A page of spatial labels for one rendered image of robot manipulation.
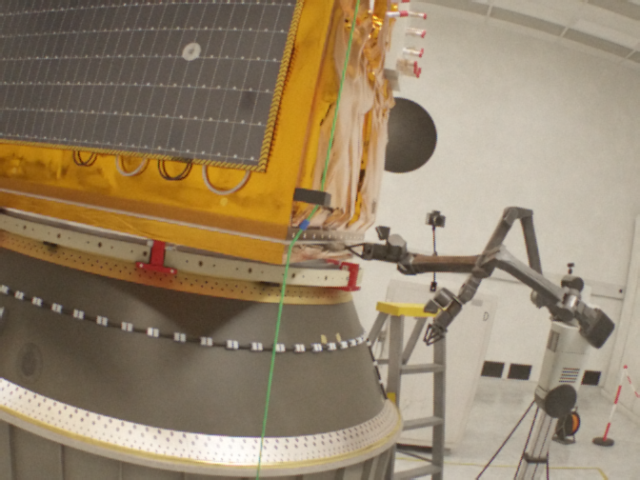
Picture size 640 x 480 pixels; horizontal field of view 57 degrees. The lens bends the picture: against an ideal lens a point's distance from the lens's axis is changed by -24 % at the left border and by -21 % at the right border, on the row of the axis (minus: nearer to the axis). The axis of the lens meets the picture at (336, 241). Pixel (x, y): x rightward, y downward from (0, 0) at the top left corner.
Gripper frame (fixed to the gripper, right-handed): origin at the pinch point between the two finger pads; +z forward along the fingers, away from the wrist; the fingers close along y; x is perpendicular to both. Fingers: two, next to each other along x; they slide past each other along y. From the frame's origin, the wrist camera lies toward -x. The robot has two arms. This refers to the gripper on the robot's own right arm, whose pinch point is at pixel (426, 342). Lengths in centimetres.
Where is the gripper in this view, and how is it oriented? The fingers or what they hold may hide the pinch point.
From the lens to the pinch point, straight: 293.3
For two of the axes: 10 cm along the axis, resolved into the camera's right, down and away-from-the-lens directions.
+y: 0.0, 0.2, -10.0
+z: -6.4, 7.7, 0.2
